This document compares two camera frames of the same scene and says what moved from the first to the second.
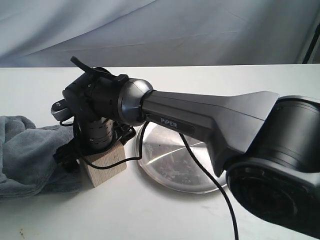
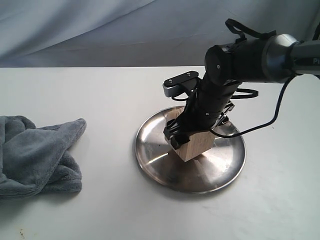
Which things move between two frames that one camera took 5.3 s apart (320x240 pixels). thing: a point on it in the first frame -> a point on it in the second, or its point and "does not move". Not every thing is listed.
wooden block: x=107 y=157 -> x=199 y=142
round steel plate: x=167 y=160 does not move
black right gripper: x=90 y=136 -> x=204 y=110
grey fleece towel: x=28 y=165 does not move
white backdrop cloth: x=48 y=33 does not move
